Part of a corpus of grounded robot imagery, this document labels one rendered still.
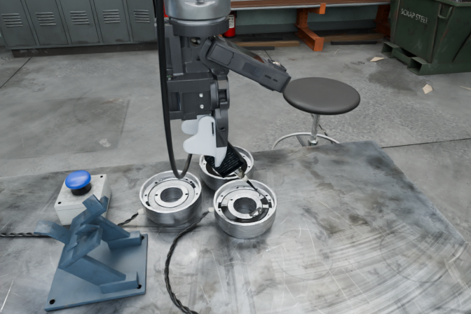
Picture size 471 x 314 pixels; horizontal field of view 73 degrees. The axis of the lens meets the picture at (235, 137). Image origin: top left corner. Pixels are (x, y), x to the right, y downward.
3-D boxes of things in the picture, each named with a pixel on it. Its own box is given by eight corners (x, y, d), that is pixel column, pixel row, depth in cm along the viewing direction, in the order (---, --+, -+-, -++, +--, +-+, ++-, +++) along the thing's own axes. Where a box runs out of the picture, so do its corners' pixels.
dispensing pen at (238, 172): (272, 193, 54) (212, 130, 45) (251, 206, 55) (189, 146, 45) (268, 184, 56) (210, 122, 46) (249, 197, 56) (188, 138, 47)
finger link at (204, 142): (185, 168, 48) (179, 111, 43) (224, 164, 49) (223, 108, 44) (186, 181, 45) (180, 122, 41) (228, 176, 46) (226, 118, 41)
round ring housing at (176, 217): (187, 179, 63) (185, 162, 61) (212, 213, 56) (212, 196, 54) (135, 200, 59) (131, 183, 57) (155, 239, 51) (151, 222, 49)
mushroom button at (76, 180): (99, 188, 58) (92, 167, 55) (94, 205, 54) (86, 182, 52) (75, 190, 57) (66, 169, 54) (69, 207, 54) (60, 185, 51)
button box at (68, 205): (111, 191, 61) (106, 172, 58) (105, 220, 55) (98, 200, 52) (66, 196, 59) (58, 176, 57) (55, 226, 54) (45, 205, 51)
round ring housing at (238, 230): (271, 195, 60) (272, 178, 58) (278, 242, 51) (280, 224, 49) (215, 195, 60) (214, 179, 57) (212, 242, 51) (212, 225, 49)
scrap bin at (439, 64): (369, 47, 374) (385, -19, 335) (426, 43, 384) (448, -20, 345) (427, 84, 289) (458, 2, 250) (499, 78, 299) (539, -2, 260)
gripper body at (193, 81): (166, 99, 46) (154, 11, 39) (225, 94, 48) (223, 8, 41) (167, 126, 40) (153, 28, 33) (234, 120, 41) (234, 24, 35)
